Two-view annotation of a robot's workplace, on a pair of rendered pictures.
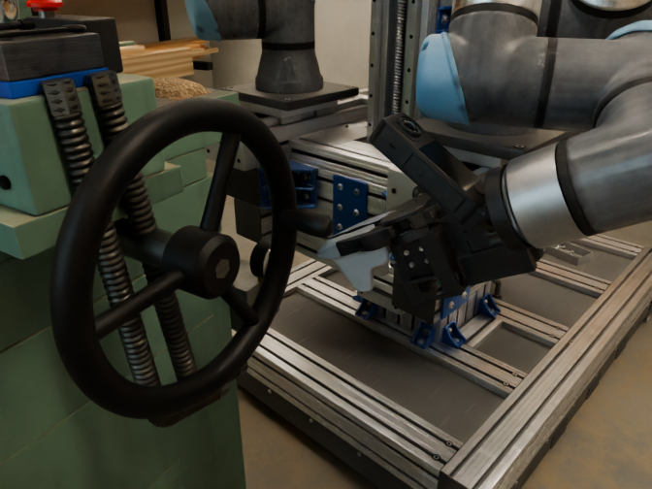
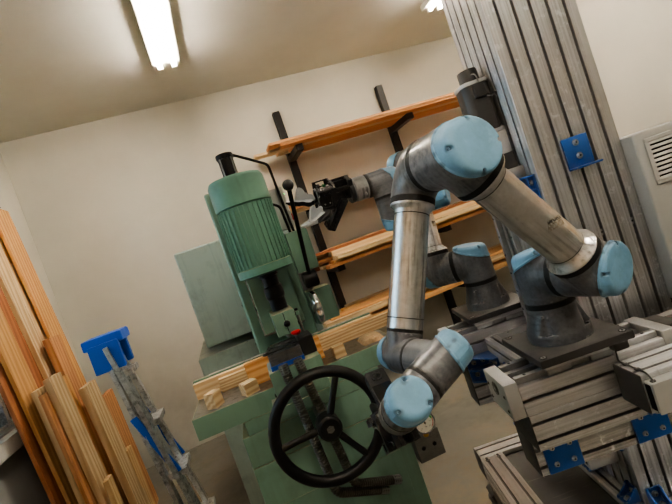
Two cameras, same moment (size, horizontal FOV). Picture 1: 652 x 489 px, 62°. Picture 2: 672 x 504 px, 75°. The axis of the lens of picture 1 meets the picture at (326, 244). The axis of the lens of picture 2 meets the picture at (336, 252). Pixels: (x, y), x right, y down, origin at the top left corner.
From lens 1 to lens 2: 78 cm
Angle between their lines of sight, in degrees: 51
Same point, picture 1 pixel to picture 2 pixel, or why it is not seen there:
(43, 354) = (307, 456)
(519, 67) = (394, 355)
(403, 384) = not seen: outside the picture
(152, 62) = (373, 321)
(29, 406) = not seen: hidden behind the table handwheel
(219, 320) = (405, 452)
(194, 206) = not seen: hidden behind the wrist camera
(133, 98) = (312, 363)
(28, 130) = (275, 381)
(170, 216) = (362, 399)
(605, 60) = (413, 354)
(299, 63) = (482, 292)
